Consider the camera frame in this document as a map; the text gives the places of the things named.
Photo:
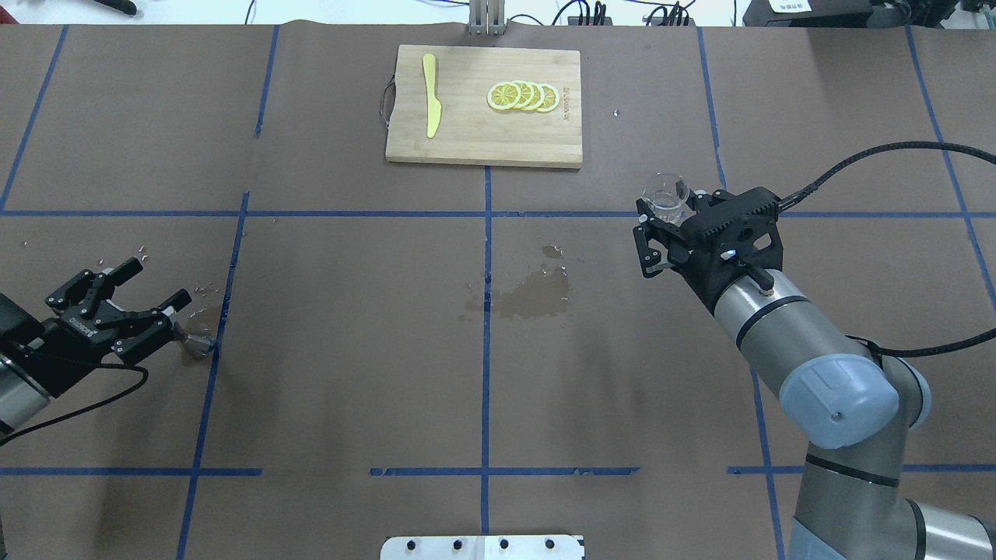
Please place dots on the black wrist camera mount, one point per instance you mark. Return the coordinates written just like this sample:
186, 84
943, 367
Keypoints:
22, 342
755, 248

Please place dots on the lemon slice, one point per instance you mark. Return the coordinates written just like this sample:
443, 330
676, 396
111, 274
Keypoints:
549, 99
524, 93
537, 100
504, 96

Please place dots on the yellow plastic knife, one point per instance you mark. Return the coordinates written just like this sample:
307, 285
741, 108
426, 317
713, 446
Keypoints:
433, 105

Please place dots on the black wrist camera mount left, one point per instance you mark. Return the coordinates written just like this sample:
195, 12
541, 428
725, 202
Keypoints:
22, 342

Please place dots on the steel jigger measuring cup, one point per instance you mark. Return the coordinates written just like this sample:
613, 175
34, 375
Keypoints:
196, 346

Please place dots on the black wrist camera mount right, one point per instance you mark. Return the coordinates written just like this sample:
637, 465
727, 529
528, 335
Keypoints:
755, 248

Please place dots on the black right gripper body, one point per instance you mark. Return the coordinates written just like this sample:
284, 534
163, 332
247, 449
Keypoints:
695, 271

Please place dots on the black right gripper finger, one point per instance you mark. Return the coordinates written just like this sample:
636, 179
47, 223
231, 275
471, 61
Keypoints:
653, 238
708, 205

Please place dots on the wooden cutting board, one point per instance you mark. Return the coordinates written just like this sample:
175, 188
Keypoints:
470, 131

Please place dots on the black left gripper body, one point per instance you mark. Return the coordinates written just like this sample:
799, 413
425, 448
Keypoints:
48, 354

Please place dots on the clear glass shaker cup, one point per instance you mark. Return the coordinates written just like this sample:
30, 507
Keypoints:
666, 195

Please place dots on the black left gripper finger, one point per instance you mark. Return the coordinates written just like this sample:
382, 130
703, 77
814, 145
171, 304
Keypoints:
139, 334
86, 291

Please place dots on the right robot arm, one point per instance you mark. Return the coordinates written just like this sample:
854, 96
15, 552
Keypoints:
854, 400

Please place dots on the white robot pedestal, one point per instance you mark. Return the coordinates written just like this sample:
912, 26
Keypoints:
509, 546

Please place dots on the aluminium frame post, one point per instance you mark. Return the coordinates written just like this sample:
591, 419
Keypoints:
487, 18

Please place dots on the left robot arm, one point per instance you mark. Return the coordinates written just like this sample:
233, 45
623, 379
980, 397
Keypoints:
22, 399

